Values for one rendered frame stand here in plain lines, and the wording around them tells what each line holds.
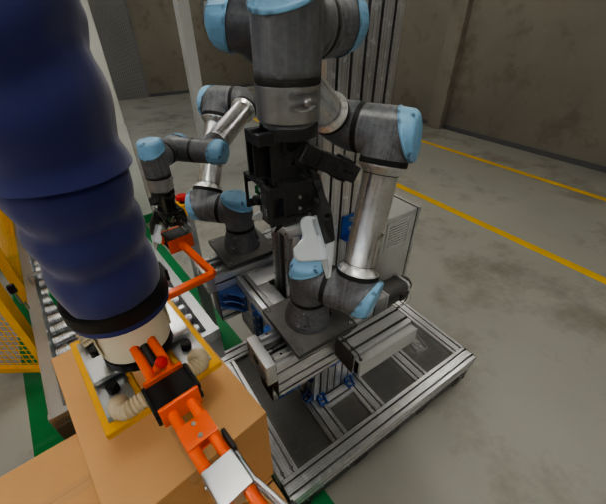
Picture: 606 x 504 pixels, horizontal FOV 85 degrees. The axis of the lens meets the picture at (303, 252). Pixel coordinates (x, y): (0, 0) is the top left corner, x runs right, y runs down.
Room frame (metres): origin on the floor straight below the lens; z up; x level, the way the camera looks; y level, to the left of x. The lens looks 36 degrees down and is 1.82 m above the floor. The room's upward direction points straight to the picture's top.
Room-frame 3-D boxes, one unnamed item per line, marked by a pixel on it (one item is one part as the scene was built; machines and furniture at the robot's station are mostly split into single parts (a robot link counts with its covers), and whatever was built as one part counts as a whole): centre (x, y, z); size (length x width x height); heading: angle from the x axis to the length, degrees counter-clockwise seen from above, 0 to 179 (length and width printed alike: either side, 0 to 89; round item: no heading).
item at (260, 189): (0.41, 0.02, 1.66); 0.09 x 0.08 x 0.12; 124
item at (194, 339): (0.63, 0.37, 1.08); 0.34 x 0.10 x 0.05; 42
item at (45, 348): (1.55, 1.67, 0.50); 2.31 x 0.05 x 0.19; 39
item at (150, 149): (0.95, 0.44, 1.48); 0.09 x 0.08 x 0.11; 167
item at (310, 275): (0.74, -0.02, 1.20); 0.13 x 0.12 x 0.14; 60
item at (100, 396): (0.51, 0.51, 1.08); 0.34 x 0.10 x 0.05; 42
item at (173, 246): (0.97, 0.45, 1.19); 0.09 x 0.08 x 0.05; 132
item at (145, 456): (0.56, 0.45, 0.74); 0.60 x 0.40 x 0.40; 42
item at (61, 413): (0.85, 0.68, 0.58); 0.70 x 0.03 x 0.06; 129
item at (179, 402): (0.39, 0.27, 1.18); 0.10 x 0.08 x 0.06; 132
